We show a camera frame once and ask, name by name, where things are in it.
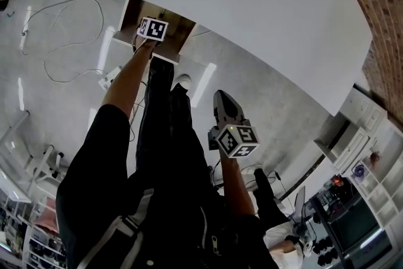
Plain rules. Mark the person's left forearm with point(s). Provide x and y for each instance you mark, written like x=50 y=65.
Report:
x=129 y=82

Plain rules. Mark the person's white shoe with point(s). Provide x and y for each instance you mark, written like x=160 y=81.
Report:
x=184 y=81

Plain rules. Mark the white low cabinet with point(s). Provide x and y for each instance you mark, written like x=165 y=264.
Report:
x=355 y=132

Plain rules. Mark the person's right forearm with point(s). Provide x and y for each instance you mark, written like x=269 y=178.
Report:
x=236 y=186

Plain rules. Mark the black storage rack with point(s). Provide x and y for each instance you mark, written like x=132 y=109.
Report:
x=352 y=223

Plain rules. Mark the wooden drawer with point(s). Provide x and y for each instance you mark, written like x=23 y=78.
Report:
x=176 y=37

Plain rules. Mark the person's black trousers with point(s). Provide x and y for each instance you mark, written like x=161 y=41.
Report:
x=163 y=123

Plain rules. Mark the white power strip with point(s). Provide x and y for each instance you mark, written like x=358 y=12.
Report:
x=110 y=77

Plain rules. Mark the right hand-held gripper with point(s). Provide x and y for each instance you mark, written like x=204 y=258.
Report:
x=236 y=138

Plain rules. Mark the white table frame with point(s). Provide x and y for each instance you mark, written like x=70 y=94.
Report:
x=34 y=163

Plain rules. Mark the white cubby shelf unit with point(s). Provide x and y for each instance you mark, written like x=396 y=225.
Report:
x=381 y=179

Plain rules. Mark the person's black top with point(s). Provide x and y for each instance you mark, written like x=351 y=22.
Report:
x=94 y=151

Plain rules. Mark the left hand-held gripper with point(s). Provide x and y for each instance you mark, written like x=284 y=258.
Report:
x=153 y=30

